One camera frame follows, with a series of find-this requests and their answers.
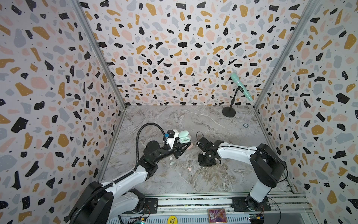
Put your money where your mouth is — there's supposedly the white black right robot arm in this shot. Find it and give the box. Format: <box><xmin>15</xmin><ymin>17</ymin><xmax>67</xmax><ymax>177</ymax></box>
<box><xmin>196</xmin><ymin>136</ymin><xmax>287</xmax><ymax>211</ymax></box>

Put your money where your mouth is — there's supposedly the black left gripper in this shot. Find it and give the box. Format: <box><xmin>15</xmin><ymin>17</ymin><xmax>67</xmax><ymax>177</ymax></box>
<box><xmin>154</xmin><ymin>137</ymin><xmax>191</xmax><ymax>164</ymax></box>

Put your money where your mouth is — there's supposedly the yellow round sticker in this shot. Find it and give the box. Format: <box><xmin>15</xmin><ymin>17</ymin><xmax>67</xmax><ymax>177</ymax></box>
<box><xmin>167</xmin><ymin>216</ymin><xmax>178</xmax><ymax>224</ymax></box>

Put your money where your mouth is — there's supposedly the aluminium corner post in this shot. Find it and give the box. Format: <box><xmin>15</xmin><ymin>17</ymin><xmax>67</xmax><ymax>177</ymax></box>
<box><xmin>254</xmin><ymin>0</ymin><xmax>320</xmax><ymax>110</ymax></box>
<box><xmin>70</xmin><ymin>0</ymin><xmax>126</xmax><ymax>110</ymax></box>

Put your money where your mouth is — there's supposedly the pink square sticker card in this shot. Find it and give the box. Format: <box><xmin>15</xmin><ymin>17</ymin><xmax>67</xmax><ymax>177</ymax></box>
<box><xmin>208</xmin><ymin>209</ymin><xmax>227</xmax><ymax>224</ymax></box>

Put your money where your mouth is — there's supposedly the mint green earbud case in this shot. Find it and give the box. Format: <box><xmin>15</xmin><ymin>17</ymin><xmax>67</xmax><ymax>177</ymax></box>
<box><xmin>178</xmin><ymin>131</ymin><xmax>191</xmax><ymax>144</ymax></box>

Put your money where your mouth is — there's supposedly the black microphone stand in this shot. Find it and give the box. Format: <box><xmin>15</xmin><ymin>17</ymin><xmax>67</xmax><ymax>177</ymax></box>
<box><xmin>222</xmin><ymin>87</ymin><xmax>243</xmax><ymax>118</ymax></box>

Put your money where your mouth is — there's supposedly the right aluminium corner post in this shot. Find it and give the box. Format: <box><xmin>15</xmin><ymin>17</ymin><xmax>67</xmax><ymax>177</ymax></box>
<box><xmin>254</xmin><ymin>0</ymin><xmax>320</xmax><ymax>110</ymax></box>

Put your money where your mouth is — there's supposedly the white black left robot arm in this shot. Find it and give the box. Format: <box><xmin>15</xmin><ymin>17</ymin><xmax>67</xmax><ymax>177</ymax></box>
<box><xmin>64</xmin><ymin>138</ymin><xmax>191</xmax><ymax>224</ymax></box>

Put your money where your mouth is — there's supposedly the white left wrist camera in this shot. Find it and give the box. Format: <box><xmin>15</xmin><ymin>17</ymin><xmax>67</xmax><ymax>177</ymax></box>
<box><xmin>164</xmin><ymin>129</ymin><xmax>179</xmax><ymax>149</ymax></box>

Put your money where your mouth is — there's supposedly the left aluminium corner post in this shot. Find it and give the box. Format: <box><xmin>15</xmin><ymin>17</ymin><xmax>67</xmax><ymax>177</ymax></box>
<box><xmin>70</xmin><ymin>0</ymin><xmax>126</xmax><ymax>110</ymax></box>

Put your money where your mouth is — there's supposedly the black corrugated cable conduit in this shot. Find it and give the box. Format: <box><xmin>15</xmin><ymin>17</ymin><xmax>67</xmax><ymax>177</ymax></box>
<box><xmin>133</xmin><ymin>122</ymin><xmax>166</xmax><ymax>171</ymax></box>

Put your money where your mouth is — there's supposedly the mint green toy microphone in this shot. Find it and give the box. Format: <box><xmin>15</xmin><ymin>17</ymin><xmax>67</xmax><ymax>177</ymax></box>
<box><xmin>230</xmin><ymin>73</ymin><xmax>253</xmax><ymax>101</ymax></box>

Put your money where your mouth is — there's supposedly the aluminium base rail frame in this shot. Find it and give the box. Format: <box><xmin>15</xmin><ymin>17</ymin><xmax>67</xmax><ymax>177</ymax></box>
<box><xmin>142</xmin><ymin>192</ymin><xmax>318</xmax><ymax>224</ymax></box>

